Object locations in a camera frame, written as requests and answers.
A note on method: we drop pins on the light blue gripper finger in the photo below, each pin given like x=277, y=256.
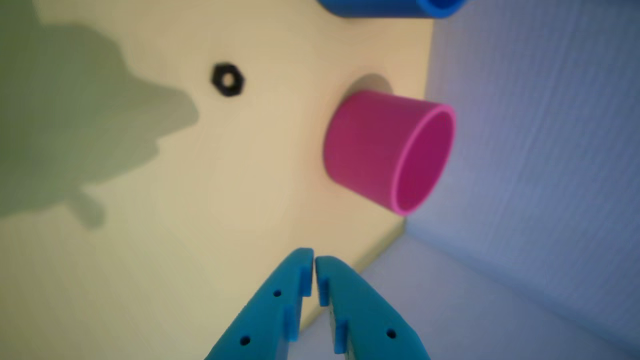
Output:
x=367, y=322
x=265, y=315

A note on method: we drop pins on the white corrugated box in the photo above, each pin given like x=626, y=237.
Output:
x=525, y=200

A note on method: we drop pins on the yellow paper mat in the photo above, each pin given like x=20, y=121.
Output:
x=250, y=175

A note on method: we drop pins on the pink round cup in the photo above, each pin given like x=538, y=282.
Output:
x=365, y=145

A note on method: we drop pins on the black hex nut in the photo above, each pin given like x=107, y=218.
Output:
x=219, y=82

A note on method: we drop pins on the blue round cup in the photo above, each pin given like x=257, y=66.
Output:
x=380, y=6

